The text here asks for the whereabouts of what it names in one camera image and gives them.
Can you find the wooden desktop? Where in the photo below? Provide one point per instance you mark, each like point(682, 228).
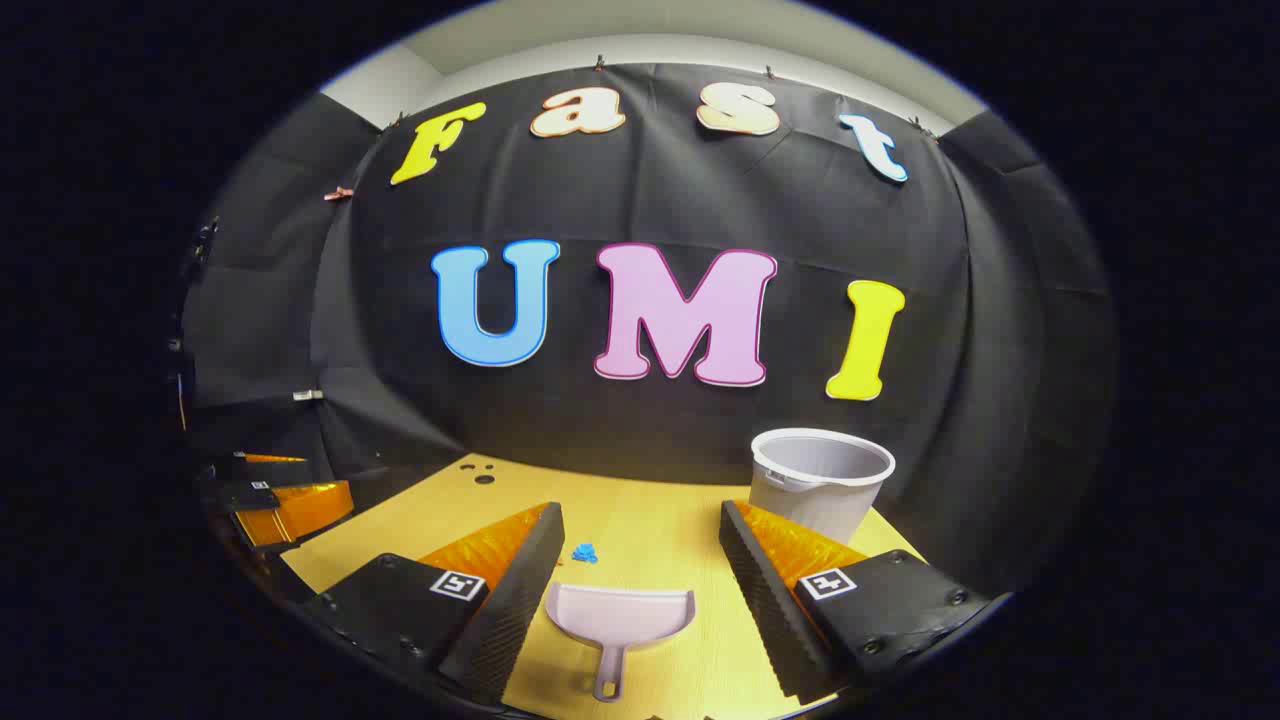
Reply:
point(650, 520)

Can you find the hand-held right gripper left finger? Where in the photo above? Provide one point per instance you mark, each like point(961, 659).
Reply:
point(510, 610)

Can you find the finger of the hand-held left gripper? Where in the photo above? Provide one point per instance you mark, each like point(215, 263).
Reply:
point(265, 470)
point(300, 512)

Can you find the pale grey dustpan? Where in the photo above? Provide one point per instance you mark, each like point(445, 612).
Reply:
point(620, 615)

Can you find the white ribbed garbage bin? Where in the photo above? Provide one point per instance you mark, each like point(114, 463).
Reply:
point(815, 490)

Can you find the blue paper trash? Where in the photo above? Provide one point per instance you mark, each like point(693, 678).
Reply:
point(585, 553)

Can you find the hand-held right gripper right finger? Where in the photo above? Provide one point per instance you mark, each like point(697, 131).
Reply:
point(765, 610)

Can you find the copper cloth clip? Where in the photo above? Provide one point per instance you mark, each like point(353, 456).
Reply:
point(340, 192)

